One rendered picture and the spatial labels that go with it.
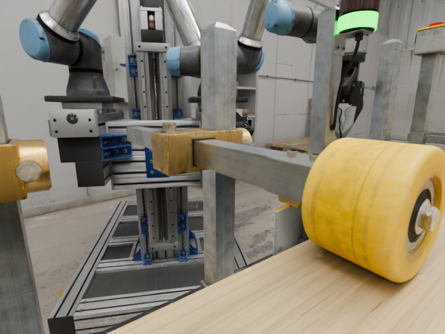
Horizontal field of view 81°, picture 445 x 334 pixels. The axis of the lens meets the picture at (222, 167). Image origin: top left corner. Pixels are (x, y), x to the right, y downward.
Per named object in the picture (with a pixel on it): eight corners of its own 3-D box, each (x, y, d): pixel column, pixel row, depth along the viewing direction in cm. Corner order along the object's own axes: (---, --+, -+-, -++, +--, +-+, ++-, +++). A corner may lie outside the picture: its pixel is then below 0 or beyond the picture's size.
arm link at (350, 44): (367, 33, 61) (330, 38, 65) (364, 54, 62) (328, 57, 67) (370, 40, 67) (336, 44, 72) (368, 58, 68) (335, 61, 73)
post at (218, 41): (204, 330, 45) (199, 25, 34) (221, 321, 47) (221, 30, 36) (216, 344, 42) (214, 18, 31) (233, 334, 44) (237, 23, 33)
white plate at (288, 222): (271, 256, 53) (273, 211, 51) (340, 224, 68) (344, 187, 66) (273, 258, 53) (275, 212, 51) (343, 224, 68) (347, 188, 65)
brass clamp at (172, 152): (151, 167, 35) (148, 130, 34) (230, 157, 43) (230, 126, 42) (170, 177, 30) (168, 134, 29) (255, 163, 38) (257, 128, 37)
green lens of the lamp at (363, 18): (329, 32, 44) (330, 18, 44) (348, 38, 48) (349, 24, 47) (365, 24, 40) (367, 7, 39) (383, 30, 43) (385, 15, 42)
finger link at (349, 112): (355, 138, 73) (359, 105, 71) (352, 140, 68) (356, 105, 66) (344, 138, 75) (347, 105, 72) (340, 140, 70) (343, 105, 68)
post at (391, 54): (357, 227, 72) (381, 40, 61) (363, 224, 74) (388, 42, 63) (370, 232, 69) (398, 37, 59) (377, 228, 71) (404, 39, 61)
